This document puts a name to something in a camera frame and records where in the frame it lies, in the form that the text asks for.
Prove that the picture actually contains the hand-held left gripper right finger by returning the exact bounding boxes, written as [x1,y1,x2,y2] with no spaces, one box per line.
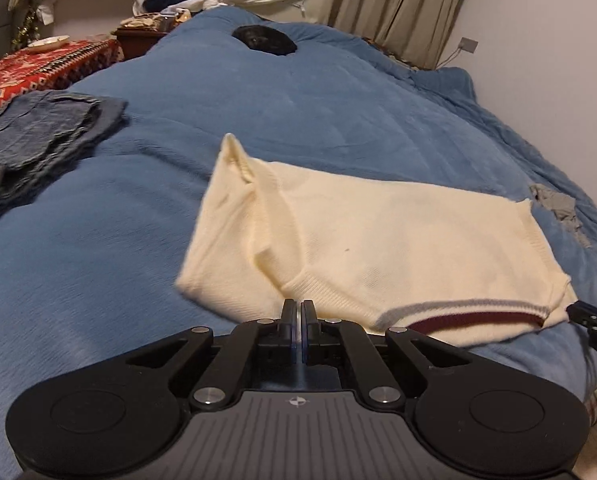
[302,300,481,407]

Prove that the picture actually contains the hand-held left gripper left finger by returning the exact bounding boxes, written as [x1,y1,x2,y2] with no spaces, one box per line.
[127,300,297,409]

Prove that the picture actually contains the cream knit sweater vest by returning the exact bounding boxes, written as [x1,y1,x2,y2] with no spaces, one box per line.
[175,132,578,348]

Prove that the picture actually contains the grey crumpled cloth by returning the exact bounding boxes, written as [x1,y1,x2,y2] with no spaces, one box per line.
[529,183,591,247]

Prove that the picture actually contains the blue fleece blanket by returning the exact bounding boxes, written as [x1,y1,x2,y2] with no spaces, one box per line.
[0,6,597,478]

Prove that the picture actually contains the dark patterned cloth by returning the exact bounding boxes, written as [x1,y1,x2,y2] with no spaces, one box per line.
[373,40,419,68]

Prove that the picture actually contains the small black cloth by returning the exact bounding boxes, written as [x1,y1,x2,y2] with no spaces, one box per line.
[232,24,298,57]

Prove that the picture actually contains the folded blue jeans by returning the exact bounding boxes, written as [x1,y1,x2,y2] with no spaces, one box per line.
[0,90,129,225]

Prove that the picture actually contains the dark wooden nightstand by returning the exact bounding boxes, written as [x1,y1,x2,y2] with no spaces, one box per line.
[113,25,172,61]

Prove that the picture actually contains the beige curtain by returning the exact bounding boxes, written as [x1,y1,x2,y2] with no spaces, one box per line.
[325,0,479,71]

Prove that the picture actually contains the red patterned tablecloth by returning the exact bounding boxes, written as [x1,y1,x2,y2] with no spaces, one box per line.
[0,37,120,122]

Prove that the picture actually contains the white plate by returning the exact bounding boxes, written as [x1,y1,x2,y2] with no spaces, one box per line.
[27,35,70,51]

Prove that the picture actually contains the small decorated tree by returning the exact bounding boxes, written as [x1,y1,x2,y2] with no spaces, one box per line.
[11,2,54,53]

